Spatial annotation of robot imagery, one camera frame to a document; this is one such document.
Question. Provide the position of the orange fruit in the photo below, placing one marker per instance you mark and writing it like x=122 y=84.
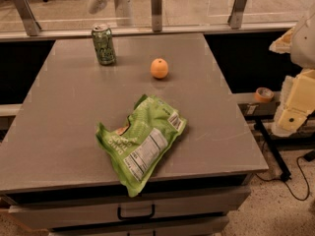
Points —
x=159 y=68

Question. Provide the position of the grey drawer with black handle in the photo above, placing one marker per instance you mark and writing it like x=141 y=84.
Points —
x=120 y=209

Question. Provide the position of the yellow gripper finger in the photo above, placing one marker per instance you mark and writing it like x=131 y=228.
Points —
x=282 y=44
x=297 y=102

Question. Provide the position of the white pipe behind glass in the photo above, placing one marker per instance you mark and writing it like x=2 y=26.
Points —
x=122 y=10

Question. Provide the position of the lower grey drawer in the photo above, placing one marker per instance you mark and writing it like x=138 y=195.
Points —
x=197 y=226

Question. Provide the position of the metal railing bracket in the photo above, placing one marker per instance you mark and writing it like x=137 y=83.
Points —
x=236 y=16
x=156 y=7
x=31 y=26

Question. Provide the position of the left metal railing bracket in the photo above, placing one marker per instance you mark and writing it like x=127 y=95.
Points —
x=31 y=26

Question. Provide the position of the roll of orange tape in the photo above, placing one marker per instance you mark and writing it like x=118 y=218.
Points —
x=264 y=95

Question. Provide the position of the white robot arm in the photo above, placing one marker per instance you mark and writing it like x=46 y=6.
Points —
x=302 y=52

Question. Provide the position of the green soda can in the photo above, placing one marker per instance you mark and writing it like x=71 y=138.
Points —
x=103 y=44

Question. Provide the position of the black metal stand leg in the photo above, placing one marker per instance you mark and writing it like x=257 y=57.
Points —
x=273 y=149

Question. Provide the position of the green rice chip bag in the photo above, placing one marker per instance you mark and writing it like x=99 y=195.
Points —
x=136 y=149

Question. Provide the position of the middle metal railing bracket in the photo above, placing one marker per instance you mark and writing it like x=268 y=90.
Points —
x=156 y=7

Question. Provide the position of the right metal railing bracket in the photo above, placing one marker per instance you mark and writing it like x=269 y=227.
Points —
x=236 y=16

